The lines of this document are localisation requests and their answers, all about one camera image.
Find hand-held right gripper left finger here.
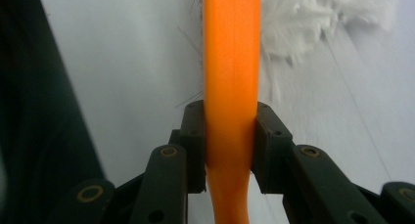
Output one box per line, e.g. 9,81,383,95
168,99,208,195

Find orange brush with grey bristles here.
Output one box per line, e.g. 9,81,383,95
177,0,262,224

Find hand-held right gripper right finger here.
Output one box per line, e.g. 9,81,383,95
250,101,294,195

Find scattered white tissue paper scraps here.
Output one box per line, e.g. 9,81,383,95
259,0,399,105

